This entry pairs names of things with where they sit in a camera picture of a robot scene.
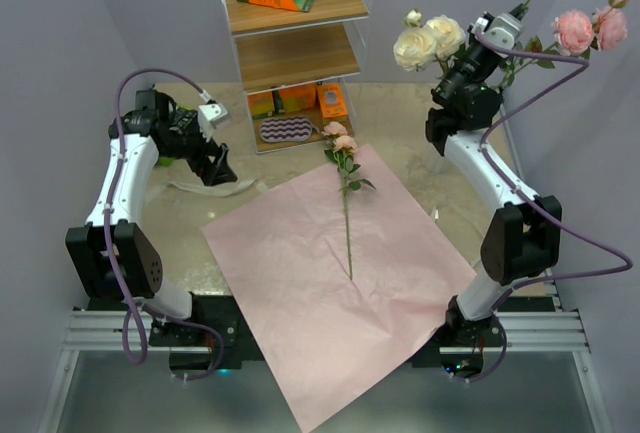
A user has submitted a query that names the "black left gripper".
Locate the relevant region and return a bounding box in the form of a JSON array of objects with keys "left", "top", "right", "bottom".
[{"left": 161, "top": 119, "right": 237, "bottom": 185}]

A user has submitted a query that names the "beige printed ribbon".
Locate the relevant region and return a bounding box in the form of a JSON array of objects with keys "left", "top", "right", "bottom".
[{"left": 144, "top": 178, "right": 269, "bottom": 205}]

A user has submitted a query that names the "white rose stem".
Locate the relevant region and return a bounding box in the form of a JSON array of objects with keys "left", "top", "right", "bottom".
[{"left": 392, "top": 9, "right": 466, "bottom": 78}]

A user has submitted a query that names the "small peach rose stem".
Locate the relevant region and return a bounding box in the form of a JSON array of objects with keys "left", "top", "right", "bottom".
[{"left": 322, "top": 121, "right": 376, "bottom": 280}]

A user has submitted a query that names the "pink wrapping paper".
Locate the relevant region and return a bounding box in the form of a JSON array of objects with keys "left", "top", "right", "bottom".
[{"left": 204, "top": 146, "right": 475, "bottom": 432}]

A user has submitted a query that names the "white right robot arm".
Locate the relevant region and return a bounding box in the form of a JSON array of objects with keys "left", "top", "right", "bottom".
[{"left": 425, "top": 38, "right": 562, "bottom": 346}]

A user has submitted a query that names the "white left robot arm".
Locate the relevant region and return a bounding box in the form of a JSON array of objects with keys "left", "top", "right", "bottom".
[{"left": 65, "top": 89, "right": 237, "bottom": 345}]

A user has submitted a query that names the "black green product box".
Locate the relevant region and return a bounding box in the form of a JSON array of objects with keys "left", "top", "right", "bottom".
[{"left": 154, "top": 103, "right": 202, "bottom": 166}]

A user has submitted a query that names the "orange green box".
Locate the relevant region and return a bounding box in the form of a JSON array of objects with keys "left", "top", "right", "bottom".
[{"left": 247, "top": 91, "right": 276, "bottom": 119}]

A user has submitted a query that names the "purple wavy pad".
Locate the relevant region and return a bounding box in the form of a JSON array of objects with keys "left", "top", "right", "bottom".
[{"left": 259, "top": 116, "right": 320, "bottom": 143}]

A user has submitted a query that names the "orange box on shelf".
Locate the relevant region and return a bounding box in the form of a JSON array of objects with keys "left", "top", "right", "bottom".
[{"left": 275, "top": 83, "right": 317, "bottom": 113}]

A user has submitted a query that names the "orange blister pack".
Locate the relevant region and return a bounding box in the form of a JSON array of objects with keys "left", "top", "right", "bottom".
[{"left": 316, "top": 83, "right": 348, "bottom": 121}]

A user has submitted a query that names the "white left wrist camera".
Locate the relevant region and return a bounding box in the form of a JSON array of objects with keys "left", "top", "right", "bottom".
[{"left": 197, "top": 103, "right": 231, "bottom": 141}]

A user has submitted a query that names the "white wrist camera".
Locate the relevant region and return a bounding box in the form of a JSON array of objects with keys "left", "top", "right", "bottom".
[
  {"left": 471, "top": 12, "right": 523, "bottom": 50},
  {"left": 197, "top": 103, "right": 231, "bottom": 141}
]

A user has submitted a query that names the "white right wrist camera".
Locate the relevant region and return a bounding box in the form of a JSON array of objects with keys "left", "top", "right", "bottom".
[{"left": 471, "top": 12, "right": 523, "bottom": 50}]

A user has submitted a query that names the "white wire wooden shelf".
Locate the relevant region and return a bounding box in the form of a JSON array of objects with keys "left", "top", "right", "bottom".
[{"left": 221, "top": 0, "right": 373, "bottom": 131}]

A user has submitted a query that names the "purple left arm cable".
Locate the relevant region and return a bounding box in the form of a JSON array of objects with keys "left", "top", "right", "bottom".
[{"left": 102, "top": 67, "right": 226, "bottom": 382}]

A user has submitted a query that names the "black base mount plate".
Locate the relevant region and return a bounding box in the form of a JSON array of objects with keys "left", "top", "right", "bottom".
[{"left": 147, "top": 296, "right": 508, "bottom": 378}]

